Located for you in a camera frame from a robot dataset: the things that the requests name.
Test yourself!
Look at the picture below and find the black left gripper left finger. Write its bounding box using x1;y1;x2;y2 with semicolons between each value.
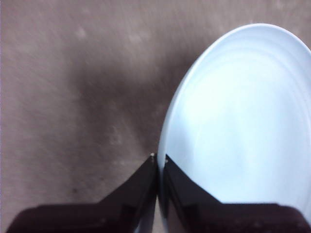
6;152;158;233

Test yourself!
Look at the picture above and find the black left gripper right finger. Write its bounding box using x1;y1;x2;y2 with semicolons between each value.
160;153;311;233

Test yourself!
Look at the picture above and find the light blue round plate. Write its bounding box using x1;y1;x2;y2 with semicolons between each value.
138;23;311;233

